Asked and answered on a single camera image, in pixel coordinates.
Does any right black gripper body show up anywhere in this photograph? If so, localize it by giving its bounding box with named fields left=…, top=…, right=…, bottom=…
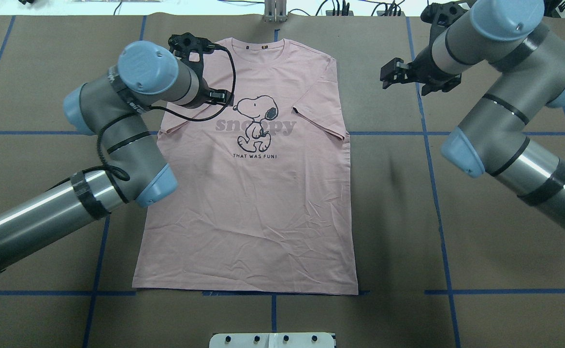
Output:
left=409, top=48, right=462, bottom=96

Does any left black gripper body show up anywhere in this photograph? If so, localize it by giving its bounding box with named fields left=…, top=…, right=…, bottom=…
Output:
left=186, top=88, right=217, bottom=109

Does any pink Snoopy t-shirt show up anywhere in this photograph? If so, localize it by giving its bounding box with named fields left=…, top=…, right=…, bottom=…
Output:
left=132, top=38, right=358, bottom=295

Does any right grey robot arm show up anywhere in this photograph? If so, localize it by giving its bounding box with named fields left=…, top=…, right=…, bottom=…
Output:
left=380, top=0, right=565, bottom=229

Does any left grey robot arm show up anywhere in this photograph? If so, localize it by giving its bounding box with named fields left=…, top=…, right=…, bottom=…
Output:
left=0, top=33, right=236, bottom=274

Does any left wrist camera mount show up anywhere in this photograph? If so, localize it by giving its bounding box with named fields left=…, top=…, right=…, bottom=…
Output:
left=167, top=32, right=217, bottom=63

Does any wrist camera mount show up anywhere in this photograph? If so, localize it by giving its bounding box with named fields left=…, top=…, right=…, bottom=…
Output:
left=420, top=1, right=469, bottom=27
left=167, top=32, right=217, bottom=63

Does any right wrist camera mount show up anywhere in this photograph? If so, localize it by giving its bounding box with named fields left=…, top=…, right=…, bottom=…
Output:
left=420, top=1, right=469, bottom=27

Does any aluminium frame post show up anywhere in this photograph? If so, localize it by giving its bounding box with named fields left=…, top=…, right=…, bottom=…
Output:
left=263, top=0, right=288, bottom=23

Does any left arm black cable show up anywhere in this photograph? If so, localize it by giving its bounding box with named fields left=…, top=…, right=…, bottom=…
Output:
left=45, top=43, right=237, bottom=194

